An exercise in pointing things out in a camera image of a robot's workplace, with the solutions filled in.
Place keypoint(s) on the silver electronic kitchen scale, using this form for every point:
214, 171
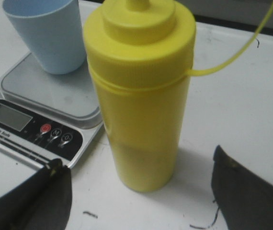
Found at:
46, 116

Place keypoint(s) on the yellow squeeze bottle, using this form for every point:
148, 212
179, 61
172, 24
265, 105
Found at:
140, 58

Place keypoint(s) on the light blue plastic cup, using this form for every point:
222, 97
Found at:
52, 31

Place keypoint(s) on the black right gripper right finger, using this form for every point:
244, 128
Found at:
245, 199

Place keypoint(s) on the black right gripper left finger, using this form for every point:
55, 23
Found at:
42, 202

